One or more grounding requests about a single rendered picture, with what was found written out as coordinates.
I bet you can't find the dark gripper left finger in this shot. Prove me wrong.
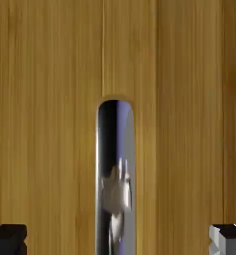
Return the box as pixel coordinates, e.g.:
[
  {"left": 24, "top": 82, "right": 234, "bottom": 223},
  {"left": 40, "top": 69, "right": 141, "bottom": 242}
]
[{"left": 0, "top": 224, "right": 28, "bottom": 255}]

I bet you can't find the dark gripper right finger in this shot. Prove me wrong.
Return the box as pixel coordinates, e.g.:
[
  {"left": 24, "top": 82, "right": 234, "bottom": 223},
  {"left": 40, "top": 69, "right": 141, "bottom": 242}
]
[{"left": 209, "top": 224, "right": 236, "bottom": 255}]

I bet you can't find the light wood drawer front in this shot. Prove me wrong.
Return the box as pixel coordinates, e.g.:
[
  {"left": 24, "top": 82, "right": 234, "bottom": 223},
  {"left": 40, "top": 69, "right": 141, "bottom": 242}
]
[{"left": 0, "top": 0, "right": 236, "bottom": 255}]

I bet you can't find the curved shiny metal handle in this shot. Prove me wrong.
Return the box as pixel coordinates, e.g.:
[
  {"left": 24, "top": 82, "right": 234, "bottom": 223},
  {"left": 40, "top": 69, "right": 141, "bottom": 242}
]
[{"left": 95, "top": 99, "right": 136, "bottom": 255}]

